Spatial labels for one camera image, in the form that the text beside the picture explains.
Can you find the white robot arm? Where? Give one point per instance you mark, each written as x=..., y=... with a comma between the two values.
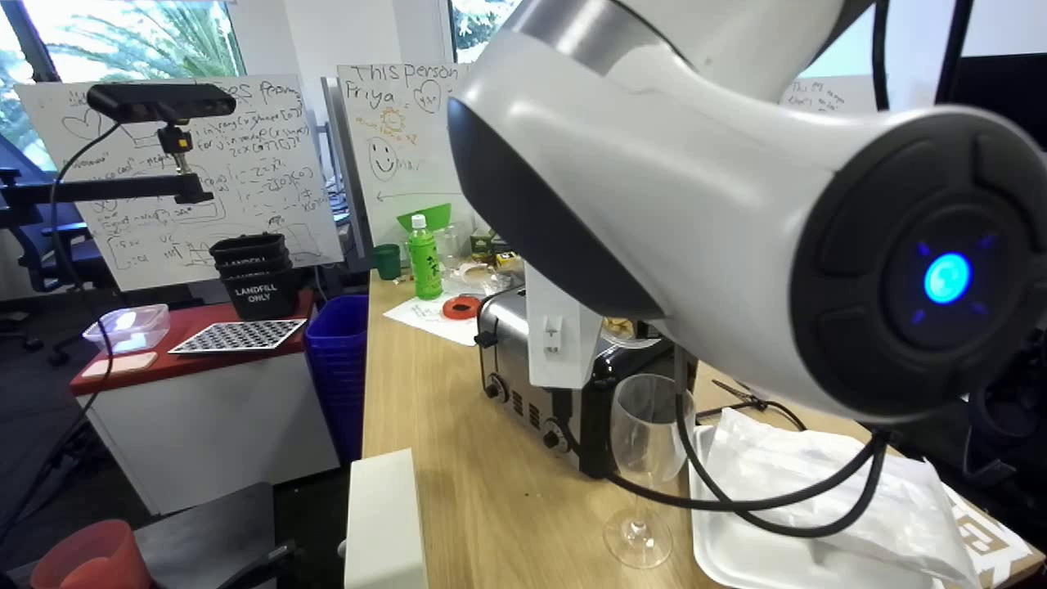
x=644, y=158

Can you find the clear wine glass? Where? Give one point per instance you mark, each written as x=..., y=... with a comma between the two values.
x=650, y=413

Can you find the white paper sheet with drawing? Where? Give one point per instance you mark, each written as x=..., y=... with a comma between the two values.
x=425, y=317

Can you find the green plastic bottle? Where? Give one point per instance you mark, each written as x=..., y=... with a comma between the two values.
x=422, y=258

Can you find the black silver four-slot toaster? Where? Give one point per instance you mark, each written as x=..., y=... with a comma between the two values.
x=563, y=404

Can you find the blue bin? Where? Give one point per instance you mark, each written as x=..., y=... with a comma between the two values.
x=339, y=369

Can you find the whiteboard with writing right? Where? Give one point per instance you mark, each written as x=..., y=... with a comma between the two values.
x=398, y=121

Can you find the whiteboard with writing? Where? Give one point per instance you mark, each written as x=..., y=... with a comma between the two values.
x=398, y=121
x=261, y=166

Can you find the black stacked containers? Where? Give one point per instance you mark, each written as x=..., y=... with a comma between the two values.
x=257, y=276

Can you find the checkerboard calibration board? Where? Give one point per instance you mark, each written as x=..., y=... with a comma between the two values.
x=241, y=338

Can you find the whiteboard with writing left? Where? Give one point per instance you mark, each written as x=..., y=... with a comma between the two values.
x=261, y=166

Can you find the white rectangular box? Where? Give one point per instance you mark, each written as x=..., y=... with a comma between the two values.
x=383, y=527

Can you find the clear plastic container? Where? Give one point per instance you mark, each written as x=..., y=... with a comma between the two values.
x=130, y=329

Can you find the white plastic bag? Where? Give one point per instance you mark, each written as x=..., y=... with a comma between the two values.
x=904, y=526

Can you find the red round stool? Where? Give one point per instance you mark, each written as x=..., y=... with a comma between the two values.
x=92, y=557

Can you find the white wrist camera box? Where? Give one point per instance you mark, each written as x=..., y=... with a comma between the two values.
x=562, y=336

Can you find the black stereo camera on mount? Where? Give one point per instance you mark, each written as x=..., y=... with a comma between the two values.
x=158, y=103

